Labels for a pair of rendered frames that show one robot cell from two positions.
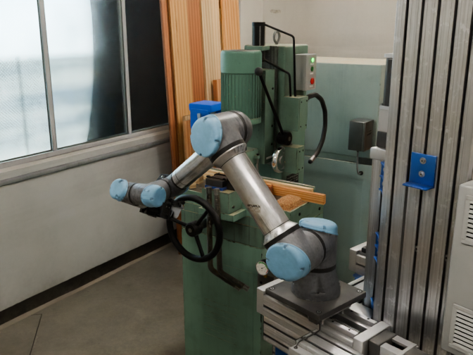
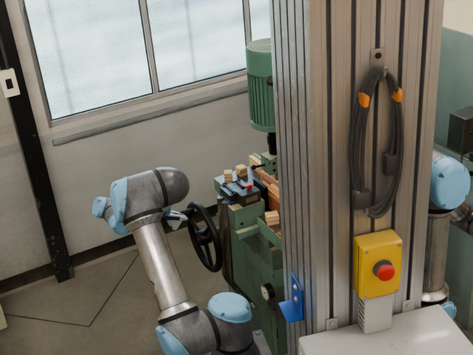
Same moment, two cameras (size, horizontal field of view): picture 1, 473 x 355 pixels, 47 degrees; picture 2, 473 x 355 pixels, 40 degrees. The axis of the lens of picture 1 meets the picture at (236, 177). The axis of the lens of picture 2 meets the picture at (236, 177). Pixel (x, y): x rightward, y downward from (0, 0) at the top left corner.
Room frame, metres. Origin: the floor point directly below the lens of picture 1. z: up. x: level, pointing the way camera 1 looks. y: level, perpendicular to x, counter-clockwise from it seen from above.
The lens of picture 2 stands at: (0.34, -0.99, 2.22)
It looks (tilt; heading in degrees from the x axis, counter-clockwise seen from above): 29 degrees down; 30
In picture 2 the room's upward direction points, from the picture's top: 5 degrees counter-clockwise
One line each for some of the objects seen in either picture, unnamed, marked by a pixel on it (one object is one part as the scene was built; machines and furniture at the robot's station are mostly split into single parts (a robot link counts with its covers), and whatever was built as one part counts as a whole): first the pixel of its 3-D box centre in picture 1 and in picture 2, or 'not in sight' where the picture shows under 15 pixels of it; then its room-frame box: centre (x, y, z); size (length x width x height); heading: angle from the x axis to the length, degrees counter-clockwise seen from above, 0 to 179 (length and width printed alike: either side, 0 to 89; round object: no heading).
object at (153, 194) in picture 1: (150, 194); (123, 218); (1.78, 0.29, 1.05); 0.11 x 0.11 x 0.08; 54
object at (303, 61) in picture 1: (305, 72); not in sight; (2.54, -0.32, 1.40); 0.10 x 0.06 x 0.16; 145
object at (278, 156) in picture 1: (279, 160); not in sight; (2.40, -0.20, 1.02); 0.12 x 0.03 x 0.12; 145
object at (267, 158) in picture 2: (243, 159); (280, 161); (2.38, -0.03, 1.03); 0.14 x 0.07 x 0.09; 145
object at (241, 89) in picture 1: (241, 86); (272, 85); (2.36, -0.02, 1.35); 0.18 x 0.18 x 0.31
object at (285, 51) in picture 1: (274, 121); not in sight; (2.60, -0.18, 1.16); 0.22 x 0.22 x 0.72; 55
